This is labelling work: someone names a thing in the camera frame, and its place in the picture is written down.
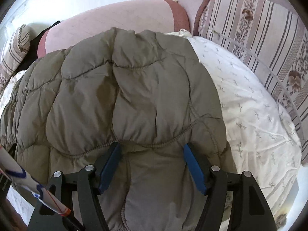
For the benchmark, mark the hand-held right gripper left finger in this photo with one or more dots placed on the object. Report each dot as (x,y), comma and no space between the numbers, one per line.
(109,168)

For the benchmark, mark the small pink quilted cushion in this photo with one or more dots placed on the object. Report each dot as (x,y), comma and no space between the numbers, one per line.
(190,2)

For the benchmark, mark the large striped floral pillow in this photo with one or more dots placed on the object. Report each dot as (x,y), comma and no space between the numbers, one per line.
(264,41)

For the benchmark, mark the large pink quilted cushion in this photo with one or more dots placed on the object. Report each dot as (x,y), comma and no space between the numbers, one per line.
(108,16)

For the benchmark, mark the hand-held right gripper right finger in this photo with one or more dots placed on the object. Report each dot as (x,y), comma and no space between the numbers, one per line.
(195,168)

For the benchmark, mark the small striped floral pillow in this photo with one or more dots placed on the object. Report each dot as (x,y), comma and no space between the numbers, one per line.
(14,48)

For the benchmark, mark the olive puffer jacket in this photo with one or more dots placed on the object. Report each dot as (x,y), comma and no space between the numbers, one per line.
(132,89)

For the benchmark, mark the white floral bed sheet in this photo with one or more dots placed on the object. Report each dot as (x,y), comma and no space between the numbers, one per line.
(252,125)

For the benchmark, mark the black cloth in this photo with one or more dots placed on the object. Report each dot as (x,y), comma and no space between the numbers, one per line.
(36,43)

